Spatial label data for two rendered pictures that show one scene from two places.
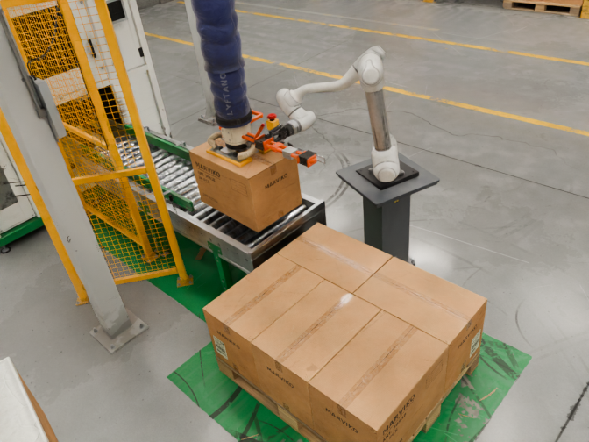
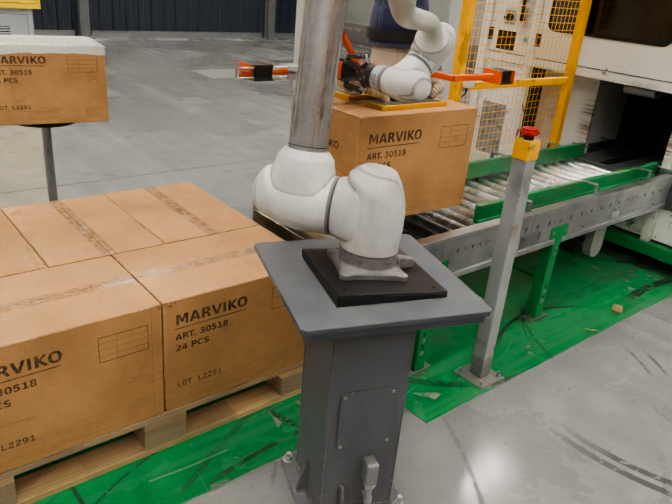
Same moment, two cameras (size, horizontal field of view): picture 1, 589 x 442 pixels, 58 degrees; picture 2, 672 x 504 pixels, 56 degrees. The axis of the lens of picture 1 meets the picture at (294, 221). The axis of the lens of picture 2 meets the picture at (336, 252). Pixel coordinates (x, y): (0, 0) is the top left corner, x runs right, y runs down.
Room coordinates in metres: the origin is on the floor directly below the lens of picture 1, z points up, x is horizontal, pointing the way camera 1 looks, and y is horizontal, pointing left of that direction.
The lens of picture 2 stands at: (2.94, -2.18, 1.49)
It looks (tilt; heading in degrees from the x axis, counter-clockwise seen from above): 24 degrees down; 92
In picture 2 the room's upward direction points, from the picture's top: 5 degrees clockwise
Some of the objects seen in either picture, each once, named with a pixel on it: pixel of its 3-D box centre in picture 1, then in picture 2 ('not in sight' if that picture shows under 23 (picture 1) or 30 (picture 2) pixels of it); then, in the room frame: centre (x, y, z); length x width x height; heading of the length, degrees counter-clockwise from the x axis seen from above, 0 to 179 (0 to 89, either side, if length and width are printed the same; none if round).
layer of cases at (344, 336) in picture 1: (343, 328); (103, 294); (2.06, -0.19, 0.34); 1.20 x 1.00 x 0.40; 43
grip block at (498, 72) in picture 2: not in sight; (498, 76); (3.42, 0.30, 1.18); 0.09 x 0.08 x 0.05; 132
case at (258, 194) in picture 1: (245, 177); (381, 151); (3.01, 0.28, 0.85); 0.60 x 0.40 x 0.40; 41
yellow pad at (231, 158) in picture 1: (228, 153); (373, 90); (2.96, 0.36, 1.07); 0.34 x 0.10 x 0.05; 42
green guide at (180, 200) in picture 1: (126, 175); (498, 161); (3.70, 1.27, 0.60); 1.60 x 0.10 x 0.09; 43
